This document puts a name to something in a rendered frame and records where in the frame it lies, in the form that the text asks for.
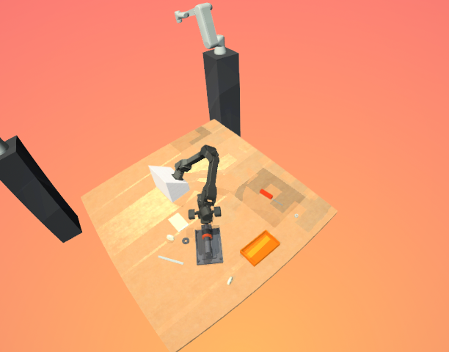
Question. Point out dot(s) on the red screwdriver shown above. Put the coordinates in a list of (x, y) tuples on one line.
[(266, 194)]

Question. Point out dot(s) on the orange rectangular tray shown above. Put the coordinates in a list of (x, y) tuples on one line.
[(260, 247)]

